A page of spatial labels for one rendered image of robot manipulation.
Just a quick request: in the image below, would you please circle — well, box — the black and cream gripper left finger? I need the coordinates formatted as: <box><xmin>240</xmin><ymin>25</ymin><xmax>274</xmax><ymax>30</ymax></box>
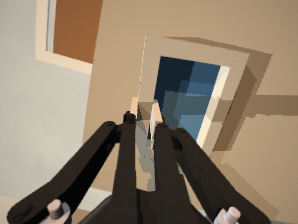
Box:
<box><xmin>6</xmin><ymin>97</ymin><xmax>138</xmax><ymax>224</ymax></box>

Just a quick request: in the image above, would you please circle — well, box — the tan wooden board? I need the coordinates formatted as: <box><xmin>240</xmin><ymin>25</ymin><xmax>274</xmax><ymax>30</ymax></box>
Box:
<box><xmin>82</xmin><ymin>0</ymin><xmax>298</xmax><ymax>224</ymax></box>

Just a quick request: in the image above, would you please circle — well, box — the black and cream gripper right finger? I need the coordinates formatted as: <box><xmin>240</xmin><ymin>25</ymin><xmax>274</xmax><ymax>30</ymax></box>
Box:
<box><xmin>150</xmin><ymin>99</ymin><xmax>272</xmax><ymax>224</ymax></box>

